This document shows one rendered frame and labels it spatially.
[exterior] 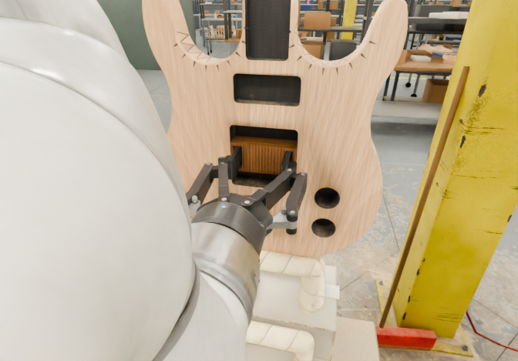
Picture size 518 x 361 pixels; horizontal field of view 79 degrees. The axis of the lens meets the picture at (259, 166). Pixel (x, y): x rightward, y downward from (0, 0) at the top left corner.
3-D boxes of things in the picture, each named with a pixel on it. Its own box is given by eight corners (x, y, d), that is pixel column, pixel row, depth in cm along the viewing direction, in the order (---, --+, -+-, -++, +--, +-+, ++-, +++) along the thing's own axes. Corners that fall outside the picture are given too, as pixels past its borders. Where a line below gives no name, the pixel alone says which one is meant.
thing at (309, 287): (316, 300, 57) (321, 262, 53) (316, 315, 55) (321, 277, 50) (299, 297, 58) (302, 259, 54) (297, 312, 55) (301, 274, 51)
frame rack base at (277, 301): (327, 318, 73) (336, 264, 65) (327, 388, 60) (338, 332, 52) (216, 298, 78) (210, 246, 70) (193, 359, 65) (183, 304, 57)
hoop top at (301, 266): (321, 270, 53) (322, 255, 52) (320, 284, 51) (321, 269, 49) (210, 251, 57) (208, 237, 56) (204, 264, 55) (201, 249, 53)
